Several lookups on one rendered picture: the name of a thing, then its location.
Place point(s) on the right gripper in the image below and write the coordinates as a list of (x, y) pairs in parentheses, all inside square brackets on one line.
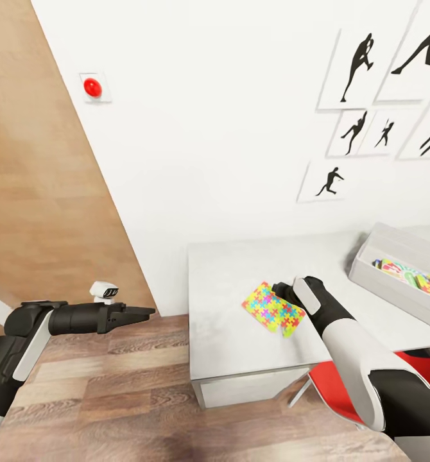
[(283, 290)]

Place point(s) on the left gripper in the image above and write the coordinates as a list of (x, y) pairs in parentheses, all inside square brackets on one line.
[(103, 318)]

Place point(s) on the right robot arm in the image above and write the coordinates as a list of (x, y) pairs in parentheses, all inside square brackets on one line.
[(388, 394)]

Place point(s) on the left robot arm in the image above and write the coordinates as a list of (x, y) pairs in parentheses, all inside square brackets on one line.
[(29, 328)]

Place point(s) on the swivel chair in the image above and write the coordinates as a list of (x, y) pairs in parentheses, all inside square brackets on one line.
[(331, 389)]

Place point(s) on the electric switch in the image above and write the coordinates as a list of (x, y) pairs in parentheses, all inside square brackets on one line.
[(91, 82)]

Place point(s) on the desk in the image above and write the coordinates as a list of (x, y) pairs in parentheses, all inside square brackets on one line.
[(234, 358)]

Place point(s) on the toy box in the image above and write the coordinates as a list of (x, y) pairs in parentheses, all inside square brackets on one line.
[(386, 242)]

